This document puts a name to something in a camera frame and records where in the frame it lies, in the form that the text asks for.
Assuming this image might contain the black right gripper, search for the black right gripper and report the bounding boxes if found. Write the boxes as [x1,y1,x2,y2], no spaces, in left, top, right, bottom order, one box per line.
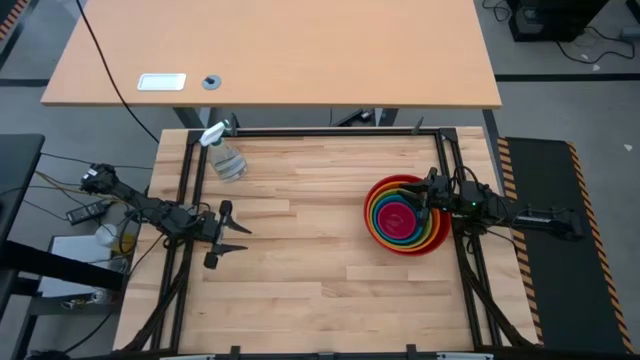
[398,166,460,230]

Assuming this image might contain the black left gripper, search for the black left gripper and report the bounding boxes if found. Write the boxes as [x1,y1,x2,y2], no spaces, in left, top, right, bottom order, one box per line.
[199,199,253,271]

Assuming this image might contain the pink plastic bowl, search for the pink plastic bowl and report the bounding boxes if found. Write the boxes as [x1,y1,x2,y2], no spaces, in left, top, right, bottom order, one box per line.
[377,201,419,236]

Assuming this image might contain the blue plastic bowl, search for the blue plastic bowl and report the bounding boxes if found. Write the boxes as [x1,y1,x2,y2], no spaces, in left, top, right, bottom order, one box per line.
[375,193,431,241]

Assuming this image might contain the orange plastic bowl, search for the orange plastic bowl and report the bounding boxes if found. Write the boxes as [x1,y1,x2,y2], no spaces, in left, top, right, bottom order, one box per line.
[367,179,443,252]

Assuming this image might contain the yellow plastic bowl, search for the yellow plastic bowl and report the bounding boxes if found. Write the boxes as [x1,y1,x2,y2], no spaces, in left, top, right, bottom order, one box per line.
[371,184,438,248]

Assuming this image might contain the green plastic bowl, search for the green plastic bowl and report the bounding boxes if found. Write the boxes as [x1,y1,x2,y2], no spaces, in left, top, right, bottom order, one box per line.
[373,189,434,245]

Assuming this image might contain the nested rainbow coloured bowls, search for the nested rainbow coloured bowls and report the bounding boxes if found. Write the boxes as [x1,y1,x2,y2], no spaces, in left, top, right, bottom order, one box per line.
[362,173,453,258]

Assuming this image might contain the clear spray bottle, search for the clear spray bottle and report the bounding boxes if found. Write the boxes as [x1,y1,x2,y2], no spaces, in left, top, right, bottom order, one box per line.
[198,120,249,184]

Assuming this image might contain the black power adapter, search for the black power adapter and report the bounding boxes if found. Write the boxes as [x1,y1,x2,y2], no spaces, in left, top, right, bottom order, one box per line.
[65,199,111,227]

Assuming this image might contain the white board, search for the white board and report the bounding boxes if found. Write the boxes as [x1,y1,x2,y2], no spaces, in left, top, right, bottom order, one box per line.
[38,233,132,300]

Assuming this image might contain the black hazard-striped floor mat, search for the black hazard-striped floor mat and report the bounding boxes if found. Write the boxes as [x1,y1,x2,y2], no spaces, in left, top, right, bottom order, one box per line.
[495,135,637,355]

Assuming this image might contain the beige wooden desk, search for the beige wooden desk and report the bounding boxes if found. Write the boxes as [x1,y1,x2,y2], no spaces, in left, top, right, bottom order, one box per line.
[40,0,503,110]

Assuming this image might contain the black side table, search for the black side table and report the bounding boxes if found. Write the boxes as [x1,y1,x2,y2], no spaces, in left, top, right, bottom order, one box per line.
[0,132,47,242]

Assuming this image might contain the black computer case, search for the black computer case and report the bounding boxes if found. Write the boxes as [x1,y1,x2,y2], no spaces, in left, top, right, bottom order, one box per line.
[506,0,610,43]

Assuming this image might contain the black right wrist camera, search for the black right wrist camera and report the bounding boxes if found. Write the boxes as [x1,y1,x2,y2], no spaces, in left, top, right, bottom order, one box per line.
[458,180,489,214]

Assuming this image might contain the black aluminium table frame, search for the black aluminium table frame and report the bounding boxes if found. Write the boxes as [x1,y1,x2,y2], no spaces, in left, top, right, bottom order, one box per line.
[118,126,540,360]

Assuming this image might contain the white desk cable tray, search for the white desk cable tray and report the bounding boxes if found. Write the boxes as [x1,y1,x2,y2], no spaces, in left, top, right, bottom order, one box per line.
[136,72,188,93]

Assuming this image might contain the long black cable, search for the long black cable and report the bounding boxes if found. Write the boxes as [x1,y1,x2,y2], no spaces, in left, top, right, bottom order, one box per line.
[74,0,162,145]

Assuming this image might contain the black floor cable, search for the black floor cable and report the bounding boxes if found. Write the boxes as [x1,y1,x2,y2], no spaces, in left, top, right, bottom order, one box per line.
[553,25,637,66]

